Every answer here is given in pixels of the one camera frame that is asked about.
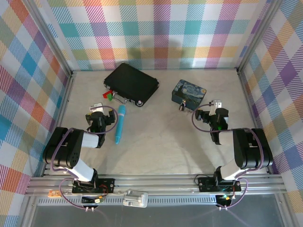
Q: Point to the thin metal pin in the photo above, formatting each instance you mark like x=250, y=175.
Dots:
x=188, y=111

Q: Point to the starry night tin box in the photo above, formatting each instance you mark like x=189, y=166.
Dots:
x=189, y=92

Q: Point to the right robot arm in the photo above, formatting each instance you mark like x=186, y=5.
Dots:
x=251, y=151

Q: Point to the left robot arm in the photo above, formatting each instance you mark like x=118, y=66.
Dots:
x=61, y=151

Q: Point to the blue pen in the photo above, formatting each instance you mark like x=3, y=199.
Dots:
x=120, y=123

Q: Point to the black hard case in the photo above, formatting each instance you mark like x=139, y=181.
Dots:
x=130, y=80

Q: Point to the small orange circuit board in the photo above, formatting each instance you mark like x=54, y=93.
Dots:
x=54, y=194

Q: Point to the grey plastic clamp block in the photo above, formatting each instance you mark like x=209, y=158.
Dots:
x=135, y=198

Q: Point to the grey metal panel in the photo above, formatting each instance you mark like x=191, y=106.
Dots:
x=154, y=216

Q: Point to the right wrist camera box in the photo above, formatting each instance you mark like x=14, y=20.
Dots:
x=215, y=106

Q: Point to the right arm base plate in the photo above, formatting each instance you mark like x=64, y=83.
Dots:
x=206, y=184

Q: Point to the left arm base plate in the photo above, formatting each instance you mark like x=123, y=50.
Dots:
x=106, y=184

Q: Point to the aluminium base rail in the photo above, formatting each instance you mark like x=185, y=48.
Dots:
x=154, y=182

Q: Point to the aluminium corner post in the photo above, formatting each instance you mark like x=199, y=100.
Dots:
x=258, y=35
x=55, y=42

